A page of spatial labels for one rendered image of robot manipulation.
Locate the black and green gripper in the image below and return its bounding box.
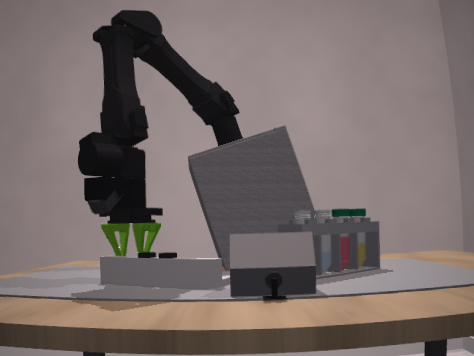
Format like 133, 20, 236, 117
99, 178, 163, 256

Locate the grey flat mat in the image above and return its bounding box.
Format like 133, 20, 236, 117
0, 258, 474, 302

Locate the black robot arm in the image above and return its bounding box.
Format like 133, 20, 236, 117
78, 10, 243, 214

